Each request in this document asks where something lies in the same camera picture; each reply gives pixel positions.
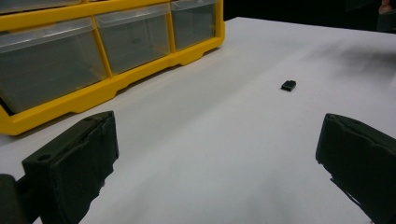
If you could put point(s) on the set of transparent cabinet bins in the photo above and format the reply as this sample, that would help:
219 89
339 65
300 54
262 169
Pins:
46 62

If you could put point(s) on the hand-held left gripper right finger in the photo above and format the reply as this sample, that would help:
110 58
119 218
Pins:
361 161

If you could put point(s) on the clear plastic drawer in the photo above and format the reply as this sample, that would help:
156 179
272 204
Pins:
193 28

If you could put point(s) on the small black plastic part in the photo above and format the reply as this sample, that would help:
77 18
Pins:
288 86

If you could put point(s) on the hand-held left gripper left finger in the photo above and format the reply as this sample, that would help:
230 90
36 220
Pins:
74 165

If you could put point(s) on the yellow drawer organizer cabinet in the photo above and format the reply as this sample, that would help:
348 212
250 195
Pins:
140 71

